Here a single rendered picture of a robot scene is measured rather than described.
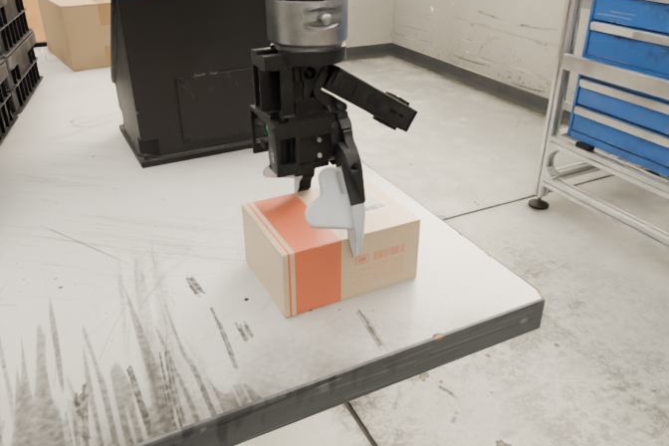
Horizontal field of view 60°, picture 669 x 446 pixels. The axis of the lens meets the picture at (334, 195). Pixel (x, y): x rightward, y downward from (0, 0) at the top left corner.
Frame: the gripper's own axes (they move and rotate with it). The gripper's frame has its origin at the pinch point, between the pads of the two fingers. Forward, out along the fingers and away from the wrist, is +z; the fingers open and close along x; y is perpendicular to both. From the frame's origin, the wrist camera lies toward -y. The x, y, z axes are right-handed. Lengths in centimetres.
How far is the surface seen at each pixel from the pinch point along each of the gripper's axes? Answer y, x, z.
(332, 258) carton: 2.7, 6.0, 0.2
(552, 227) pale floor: -132, -82, 77
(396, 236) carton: -4.9, 6.0, -0.3
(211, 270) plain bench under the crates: 12.4, -5.9, 5.9
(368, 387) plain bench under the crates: 3.5, 15.4, 9.0
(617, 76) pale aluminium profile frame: -137, -72, 18
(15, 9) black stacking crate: 28, -94, -12
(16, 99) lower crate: 32, -77, 2
